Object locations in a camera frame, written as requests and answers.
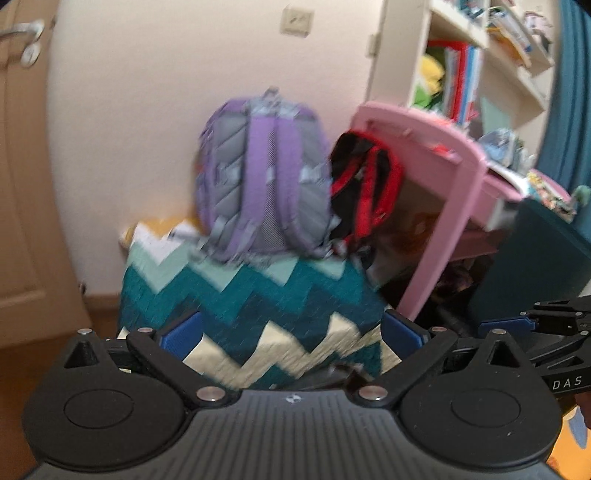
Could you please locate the purple grey backpack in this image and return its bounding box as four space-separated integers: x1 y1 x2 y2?
195 88 335 263

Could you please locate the wall light switch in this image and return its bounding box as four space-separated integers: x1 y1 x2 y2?
280 6 315 37

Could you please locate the teal curtain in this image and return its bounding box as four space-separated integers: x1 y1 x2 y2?
538 1 590 189

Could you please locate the red black backpack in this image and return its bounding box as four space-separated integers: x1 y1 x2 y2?
331 130 404 256

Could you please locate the silver door handle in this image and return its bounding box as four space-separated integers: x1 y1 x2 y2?
1 19 45 68

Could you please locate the teal zigzag quilt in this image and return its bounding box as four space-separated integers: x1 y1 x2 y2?
118 218 400 389

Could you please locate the blue binder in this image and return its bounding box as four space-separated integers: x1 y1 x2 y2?
463 46 483 127

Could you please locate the red binder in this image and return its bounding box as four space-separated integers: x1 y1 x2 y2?
426 40 470 124

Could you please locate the pink desk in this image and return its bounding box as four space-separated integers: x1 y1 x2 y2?
351 102 574 322

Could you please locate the yellow green plush toy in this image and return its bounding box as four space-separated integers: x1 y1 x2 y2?
413 54 445 109

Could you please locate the dark teal chair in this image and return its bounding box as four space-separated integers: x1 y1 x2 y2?
470 199 590 323

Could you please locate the white bookshelf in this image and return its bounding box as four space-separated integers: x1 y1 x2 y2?
366 1 556 154

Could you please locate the wooden door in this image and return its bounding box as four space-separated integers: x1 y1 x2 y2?
1 1 90 347

